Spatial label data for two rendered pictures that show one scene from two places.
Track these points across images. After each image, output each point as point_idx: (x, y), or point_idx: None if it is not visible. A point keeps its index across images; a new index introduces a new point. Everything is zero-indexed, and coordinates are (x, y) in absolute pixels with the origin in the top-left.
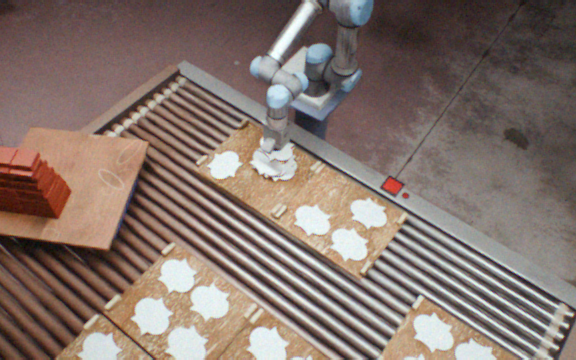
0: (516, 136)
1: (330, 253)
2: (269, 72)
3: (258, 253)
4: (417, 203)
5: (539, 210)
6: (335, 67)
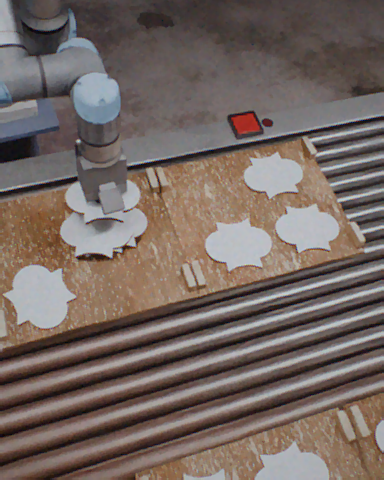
0: (153, 18)
1: (305, 259)
2: (30, 73)
3: (240, 352)
4: (287, 120)
5: (247, 70)
6: (40, 23)
